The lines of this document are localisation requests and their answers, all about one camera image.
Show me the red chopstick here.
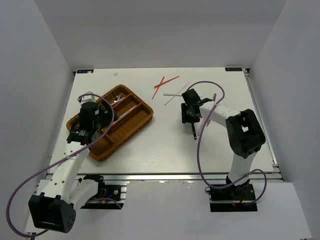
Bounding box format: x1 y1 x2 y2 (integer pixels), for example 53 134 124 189
154 75 180 89
151 76 165 100

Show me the silver spoon pink handle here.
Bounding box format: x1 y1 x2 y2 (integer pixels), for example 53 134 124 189
111 94 123 106

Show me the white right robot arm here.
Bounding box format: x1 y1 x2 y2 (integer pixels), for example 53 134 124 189
181 88 266 200

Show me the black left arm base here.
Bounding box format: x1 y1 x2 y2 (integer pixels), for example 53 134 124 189
78 174 124 210

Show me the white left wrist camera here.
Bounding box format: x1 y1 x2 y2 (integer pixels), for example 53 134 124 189
77 91 96 106

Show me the silver knife pink handle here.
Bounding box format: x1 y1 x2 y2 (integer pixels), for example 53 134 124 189
197 122 208 136

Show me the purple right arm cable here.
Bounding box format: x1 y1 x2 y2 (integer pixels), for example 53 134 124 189
186 80 268 207

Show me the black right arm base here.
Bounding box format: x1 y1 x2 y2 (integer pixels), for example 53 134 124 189
204 184 258 213

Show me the black handled fork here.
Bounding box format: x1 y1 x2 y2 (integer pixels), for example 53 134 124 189
191 123 197 140

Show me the brown wicker divided tray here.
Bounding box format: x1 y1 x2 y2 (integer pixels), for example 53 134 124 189
66 84 154 162

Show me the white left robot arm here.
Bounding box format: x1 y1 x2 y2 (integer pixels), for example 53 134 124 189
28 101 117 233

